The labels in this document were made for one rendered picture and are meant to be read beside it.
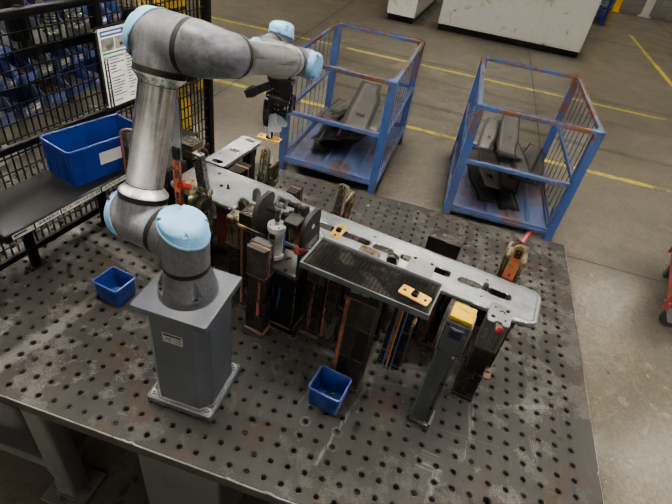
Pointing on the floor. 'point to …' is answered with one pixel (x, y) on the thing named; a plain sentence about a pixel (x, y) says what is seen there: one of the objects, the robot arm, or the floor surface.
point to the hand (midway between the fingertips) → (269, 132)
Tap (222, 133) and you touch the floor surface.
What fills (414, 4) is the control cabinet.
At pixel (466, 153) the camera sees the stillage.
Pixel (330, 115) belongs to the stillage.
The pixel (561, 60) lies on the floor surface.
